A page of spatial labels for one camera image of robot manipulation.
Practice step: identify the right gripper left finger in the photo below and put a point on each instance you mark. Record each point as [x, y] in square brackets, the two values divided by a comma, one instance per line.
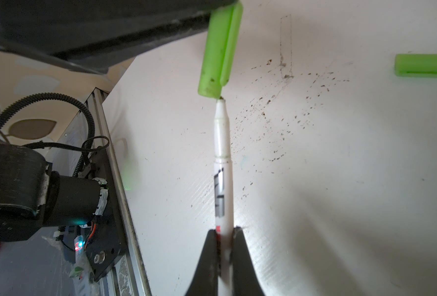
[205, 279]

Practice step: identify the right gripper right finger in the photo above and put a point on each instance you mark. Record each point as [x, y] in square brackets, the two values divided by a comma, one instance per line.
[244, 279]

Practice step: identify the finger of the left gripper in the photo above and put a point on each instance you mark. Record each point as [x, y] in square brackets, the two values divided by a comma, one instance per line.
[92, 36]

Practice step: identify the green pen cap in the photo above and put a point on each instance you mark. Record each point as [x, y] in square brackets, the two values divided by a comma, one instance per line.
[416, 65]
[222, 38]

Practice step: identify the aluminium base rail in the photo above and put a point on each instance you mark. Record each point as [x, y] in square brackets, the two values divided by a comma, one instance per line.
[131, 266]

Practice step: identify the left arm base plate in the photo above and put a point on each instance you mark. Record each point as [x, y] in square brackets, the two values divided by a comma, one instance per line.
[100, 240]

